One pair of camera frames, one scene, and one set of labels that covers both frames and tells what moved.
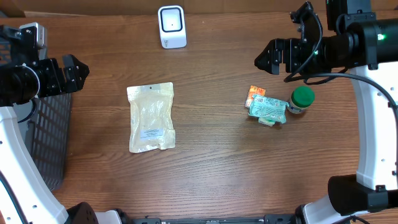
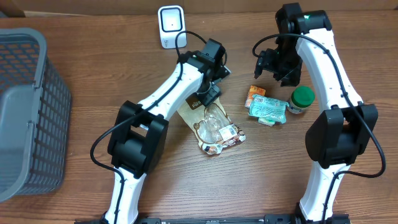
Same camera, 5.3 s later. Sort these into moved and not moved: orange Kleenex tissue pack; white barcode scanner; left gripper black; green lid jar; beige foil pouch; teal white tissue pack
Moved: left gripper black; beige foil pouch
Not moved: white barcode scanner; orange Kleenex tissue pack; teal white tissue pack; green lid jar
